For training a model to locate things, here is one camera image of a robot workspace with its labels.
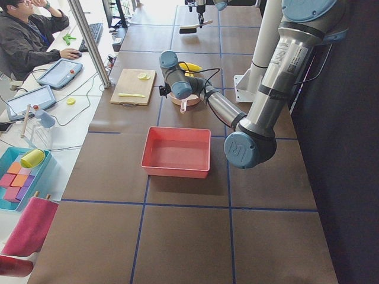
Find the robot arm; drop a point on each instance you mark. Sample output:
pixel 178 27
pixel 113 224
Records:
pixel 288 33
pixel 220 5

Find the teach pendant tablet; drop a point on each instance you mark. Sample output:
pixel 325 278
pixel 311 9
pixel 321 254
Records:
pixel 60 74
pixel 42 96

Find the upper lemon slice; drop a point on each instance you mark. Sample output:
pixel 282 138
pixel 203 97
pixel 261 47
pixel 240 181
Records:
pixel 142 75

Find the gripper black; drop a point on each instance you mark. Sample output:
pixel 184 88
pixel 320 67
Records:
pixel 201 6

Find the beige dustpan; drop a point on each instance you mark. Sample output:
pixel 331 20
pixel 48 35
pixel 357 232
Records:
pixel 184 103

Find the far teach pendant tablet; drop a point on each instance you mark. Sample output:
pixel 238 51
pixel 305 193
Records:
pixel 60 74

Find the yellow toy corn cob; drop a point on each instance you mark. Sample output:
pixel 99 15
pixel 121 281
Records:
pixel 190 67

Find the blue plastic cup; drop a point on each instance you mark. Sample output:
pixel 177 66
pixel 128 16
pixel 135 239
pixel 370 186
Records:
pixel 45 119

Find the black monitor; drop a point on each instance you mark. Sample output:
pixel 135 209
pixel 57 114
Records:
pixel 114 14

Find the coloured foam blocks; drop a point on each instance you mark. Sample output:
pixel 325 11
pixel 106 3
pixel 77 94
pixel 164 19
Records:
pixel 16 181

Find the yellow-green cup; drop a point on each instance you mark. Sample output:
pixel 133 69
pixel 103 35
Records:
pixel 32 158

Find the seated person dark jacket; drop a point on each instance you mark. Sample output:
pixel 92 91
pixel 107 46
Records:
pixel 27 29

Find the pink cloth roll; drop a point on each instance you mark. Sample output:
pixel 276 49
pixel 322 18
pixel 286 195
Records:
pixel 31 230

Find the yellow-green plastic knife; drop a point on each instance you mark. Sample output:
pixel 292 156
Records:
pixel 136 95

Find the teal storage box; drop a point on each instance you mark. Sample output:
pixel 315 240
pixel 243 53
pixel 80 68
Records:
pixel 42 182

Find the clear rack wooden rod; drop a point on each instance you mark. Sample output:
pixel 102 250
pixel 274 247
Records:
pixel 32 132

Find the beige hand brush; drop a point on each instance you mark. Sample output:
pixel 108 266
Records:
pixel 191 29

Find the green toy clamp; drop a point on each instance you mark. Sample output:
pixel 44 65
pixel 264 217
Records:
pixel 68 39

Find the lemon half on desk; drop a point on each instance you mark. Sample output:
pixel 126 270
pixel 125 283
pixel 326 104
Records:
pixel 70 101

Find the red chair seat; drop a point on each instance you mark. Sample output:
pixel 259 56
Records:
pixel 15 267

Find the aluminium frame post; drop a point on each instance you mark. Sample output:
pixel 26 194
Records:
pixel 81 21

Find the pink plastic bin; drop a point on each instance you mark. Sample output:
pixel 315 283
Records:
pixel 177 152

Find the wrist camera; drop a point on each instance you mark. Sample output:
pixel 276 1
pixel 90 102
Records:
pixel 163 90
pixel 191 4

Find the bamboo cutting board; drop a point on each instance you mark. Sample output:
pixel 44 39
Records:
pixel 128 82

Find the near teach pendant tablet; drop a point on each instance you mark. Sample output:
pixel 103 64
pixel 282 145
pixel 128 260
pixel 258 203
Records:
pixel 42 96

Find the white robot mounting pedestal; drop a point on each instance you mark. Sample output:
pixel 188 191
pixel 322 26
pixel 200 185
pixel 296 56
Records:
pixel 247 85

